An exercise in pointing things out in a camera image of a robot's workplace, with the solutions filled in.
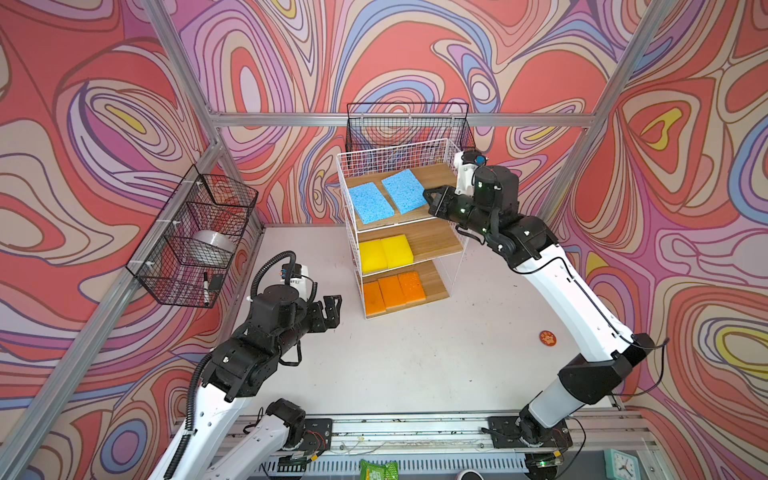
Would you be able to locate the green snack packet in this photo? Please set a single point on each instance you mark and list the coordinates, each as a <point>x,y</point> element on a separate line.
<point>378,471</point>

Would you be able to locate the white wire wooden shelf rack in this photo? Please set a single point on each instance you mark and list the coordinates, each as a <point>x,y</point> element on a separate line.
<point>437,247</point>

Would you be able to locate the red star button badge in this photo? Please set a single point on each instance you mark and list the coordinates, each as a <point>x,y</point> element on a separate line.
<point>548,338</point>

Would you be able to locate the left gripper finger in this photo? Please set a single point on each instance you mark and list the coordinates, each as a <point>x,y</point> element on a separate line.
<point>330,314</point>
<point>339,302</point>

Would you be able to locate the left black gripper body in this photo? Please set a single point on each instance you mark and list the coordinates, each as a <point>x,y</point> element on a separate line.
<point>312,318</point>

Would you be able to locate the black wire basket back wall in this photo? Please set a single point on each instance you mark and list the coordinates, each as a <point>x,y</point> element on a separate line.
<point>373,125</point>

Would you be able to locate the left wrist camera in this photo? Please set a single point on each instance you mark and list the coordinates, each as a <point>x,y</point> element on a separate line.
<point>297,277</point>

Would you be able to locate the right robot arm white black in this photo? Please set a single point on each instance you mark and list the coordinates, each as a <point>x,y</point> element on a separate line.
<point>608,349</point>

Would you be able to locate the teal alarm clock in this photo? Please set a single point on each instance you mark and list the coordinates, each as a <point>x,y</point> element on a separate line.
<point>621,466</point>

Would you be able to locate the blue sponge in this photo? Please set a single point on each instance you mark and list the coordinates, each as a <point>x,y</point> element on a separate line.
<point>405,190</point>
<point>370,204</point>

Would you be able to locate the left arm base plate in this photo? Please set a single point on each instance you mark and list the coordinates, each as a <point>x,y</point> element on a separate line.
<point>313,436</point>

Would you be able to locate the black wire basket left wall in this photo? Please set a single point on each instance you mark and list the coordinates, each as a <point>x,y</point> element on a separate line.
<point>203,201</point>

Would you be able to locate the black marker pen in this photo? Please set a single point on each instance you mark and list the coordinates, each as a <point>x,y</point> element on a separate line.
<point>205,290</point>

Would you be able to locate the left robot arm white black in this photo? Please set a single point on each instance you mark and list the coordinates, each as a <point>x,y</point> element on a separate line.
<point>283,309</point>

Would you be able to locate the yellow sponge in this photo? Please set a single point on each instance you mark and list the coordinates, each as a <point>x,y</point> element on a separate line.
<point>372,257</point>
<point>397,251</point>

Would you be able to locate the orange sponge with pale back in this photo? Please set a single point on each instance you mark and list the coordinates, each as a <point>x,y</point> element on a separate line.
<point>373,299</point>

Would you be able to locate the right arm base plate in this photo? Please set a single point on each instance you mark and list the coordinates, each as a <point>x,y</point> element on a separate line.
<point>511,432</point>

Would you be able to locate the black wire basket wall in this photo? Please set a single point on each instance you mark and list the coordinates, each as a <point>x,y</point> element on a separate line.
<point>203,201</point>
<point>373,125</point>

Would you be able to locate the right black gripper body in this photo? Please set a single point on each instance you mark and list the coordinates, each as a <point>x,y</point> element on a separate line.
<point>455,207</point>

